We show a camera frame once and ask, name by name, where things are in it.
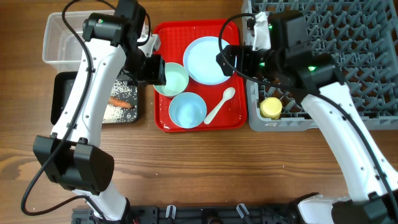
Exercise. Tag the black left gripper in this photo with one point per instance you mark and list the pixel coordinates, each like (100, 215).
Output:
(155, 74)

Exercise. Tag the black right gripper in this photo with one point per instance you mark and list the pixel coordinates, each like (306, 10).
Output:
(244, 53)

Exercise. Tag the green bowl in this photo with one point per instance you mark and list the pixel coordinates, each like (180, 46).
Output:
(177, 80)

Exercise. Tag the white plastic spoon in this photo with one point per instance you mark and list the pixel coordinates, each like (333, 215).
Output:
(227, 95)

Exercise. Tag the light blue plate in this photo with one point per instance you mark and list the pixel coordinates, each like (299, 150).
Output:
(199, 60)

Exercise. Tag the carrot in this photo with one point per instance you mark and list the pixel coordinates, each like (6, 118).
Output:
(119, 103)

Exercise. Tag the light blue bowl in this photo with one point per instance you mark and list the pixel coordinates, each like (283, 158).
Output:
(187, 110)

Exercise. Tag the yellow cup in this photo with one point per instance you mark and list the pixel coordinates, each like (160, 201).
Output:
(271, 107)

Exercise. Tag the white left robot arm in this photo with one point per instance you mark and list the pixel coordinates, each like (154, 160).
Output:
(71, 155)

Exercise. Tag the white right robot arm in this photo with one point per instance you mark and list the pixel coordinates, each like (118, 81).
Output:
(281, 57)

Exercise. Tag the grey dishwasher rack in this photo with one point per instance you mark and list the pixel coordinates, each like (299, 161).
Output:
(361, 36)

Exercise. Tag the spilled white rice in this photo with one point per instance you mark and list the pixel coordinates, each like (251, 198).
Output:
(122, 91)

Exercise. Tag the red serving tray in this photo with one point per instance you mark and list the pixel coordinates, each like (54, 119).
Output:
(175, 38)

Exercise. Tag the black tray bin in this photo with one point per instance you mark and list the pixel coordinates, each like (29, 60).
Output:
(62, 88)

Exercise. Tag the clear plastic bin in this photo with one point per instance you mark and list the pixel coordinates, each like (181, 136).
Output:
(60, 47)

